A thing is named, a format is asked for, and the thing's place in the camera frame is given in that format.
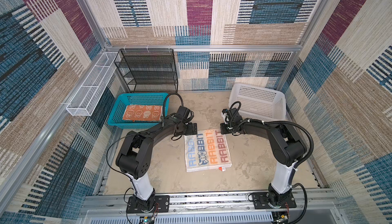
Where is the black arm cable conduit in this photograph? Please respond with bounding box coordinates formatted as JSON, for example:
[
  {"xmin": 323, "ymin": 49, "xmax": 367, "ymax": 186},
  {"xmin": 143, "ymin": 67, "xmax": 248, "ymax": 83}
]
[
  {"xmin": 228, "ymin": 101, "xmax": 314, "ymax": 168},
  {"xmin": 162, "ymin": 93, "xmax": 195, "ymax": 121}
]

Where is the black wire shelf rack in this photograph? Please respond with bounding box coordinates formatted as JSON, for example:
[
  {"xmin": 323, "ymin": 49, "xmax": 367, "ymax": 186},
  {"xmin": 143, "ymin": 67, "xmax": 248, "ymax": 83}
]
[{"xmin": 114, "ymin": 49, "xmax": 179, "ymax": 93}]

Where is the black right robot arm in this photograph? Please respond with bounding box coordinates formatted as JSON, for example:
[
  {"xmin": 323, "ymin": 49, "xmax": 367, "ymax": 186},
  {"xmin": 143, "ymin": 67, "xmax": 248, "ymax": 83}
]
[{"xmin": 220, "ymin": 108, "xmax": 310, "ymax": 208}]

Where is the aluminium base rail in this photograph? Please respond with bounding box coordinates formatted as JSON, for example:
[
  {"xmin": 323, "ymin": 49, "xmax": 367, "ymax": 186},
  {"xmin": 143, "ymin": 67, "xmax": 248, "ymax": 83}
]
[{"xmin": 77, "ymin": 188, "xmax": 349, "ymax": 224}]

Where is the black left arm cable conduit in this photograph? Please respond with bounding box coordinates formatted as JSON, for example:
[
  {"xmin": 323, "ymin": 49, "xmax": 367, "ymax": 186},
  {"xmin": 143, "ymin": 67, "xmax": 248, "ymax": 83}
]
[{"xmin": 162, "ymin": 93, "xmax": 195, "ymax": 121}]

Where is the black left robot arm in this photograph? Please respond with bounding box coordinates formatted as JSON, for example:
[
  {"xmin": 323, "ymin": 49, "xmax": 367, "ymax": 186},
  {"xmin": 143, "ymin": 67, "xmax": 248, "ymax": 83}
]
[{"xmin": 115, "ymin": 106, "xmax": 197, "ymax": 213}]

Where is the white plastic laundry basket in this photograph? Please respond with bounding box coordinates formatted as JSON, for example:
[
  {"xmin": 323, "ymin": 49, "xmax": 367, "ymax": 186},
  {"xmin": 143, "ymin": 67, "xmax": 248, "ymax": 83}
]
[{"xmin": 229, "ymin": 83, "xmax": 286, "ymax": 121}]

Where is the white wire mesh tray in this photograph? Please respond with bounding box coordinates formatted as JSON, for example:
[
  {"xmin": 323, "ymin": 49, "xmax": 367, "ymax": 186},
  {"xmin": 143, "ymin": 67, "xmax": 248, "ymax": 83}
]
[{"xmin": 66, "ymin": 52, "xmax": 117, "ymax": 116}]

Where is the teal plastic basket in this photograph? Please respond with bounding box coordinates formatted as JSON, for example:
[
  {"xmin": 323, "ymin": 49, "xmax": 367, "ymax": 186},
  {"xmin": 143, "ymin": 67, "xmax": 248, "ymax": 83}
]
[{"xmin": 108, "ymin": 92, "xmax": 168, "ymax": 129}]

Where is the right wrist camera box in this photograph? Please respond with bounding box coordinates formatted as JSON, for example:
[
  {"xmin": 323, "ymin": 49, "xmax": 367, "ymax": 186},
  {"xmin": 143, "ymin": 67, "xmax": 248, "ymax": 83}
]
[{"xmin": 222, "ymin": 109, "xmax": 232, "ymax": 124}]

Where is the aluminium frame post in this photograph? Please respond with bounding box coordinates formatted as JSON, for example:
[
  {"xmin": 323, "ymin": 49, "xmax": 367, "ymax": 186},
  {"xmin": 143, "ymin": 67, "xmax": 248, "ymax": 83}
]
[{"xmin": 276, "ymin": 0, "xmax": 329, "ymax": 91}]

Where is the orange and cream towel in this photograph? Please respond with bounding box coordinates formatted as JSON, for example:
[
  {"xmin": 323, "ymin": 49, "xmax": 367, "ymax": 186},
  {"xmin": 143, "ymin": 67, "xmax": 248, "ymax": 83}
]
[{"xmin": 122, "ymin": 104, "xmax": 162, "ymax": 122}]

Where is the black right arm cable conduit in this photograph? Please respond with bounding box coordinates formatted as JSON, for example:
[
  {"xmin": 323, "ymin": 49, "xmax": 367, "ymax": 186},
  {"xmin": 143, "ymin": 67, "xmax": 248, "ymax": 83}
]
[{"xmin": 228, "ymin": 101, "xmax": 314, "ymax": 168}]

